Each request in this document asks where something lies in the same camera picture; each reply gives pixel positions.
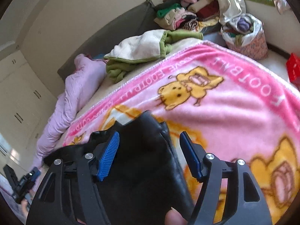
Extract black leather jacket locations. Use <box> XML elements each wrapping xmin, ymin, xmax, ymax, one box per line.
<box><xmin>43</xmin><ymin>111</ymin><xmax>194</xmax><ymax>224</ymax></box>

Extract bag of clothes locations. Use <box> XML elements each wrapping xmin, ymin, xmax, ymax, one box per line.
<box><xmin>221</xmin><ymin>13</ymin><xmax>268</xmax><ymax>60</ymax></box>

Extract pile of folded clothes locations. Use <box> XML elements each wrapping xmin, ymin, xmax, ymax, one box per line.
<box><xmin>154</xmin><ymin>0</ymin><xmax>220</xmax><ymax>33</ymax></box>

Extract person's right hand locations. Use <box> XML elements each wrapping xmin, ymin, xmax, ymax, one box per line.
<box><xmin>164</xmin><ymin>207</ymin><xmax>188</xmax><ymax>225</ymax></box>

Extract white wardrobe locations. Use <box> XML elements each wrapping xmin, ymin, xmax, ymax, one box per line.
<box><xmin>1</xmin><ymin>50</ymin><xmax>57</xmax><ymax>170</ymax></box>

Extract pink cartoon fleece blanket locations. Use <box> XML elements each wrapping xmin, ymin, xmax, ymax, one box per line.
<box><xmin>63</xmin><ymin>40</ymin><xmax>299</xmax><ymax>223</ymax></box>

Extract lilac quilted duvet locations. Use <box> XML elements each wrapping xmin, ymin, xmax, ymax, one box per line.
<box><xmin>31</xmin><ymin>54</ymin><xmax>106</xmax><ymax>168</ymax></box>

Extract red box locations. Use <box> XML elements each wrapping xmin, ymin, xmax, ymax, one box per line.
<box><xmin>286</xmin><ymin>53</ymin><xmax>300</xmax><ymax>85</ymax></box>

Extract green and cream blanket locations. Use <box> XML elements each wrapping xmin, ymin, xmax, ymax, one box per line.
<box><xmin>104</xmin><ymin>29</ymin><xmax>203</xmax><ymax>83</ymax></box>

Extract grey padded headboard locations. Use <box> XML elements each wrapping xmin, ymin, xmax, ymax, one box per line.
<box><xmin>57</xmin><ymin>0</ymin><xmax>158</xmax><ymax>81</ymax></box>

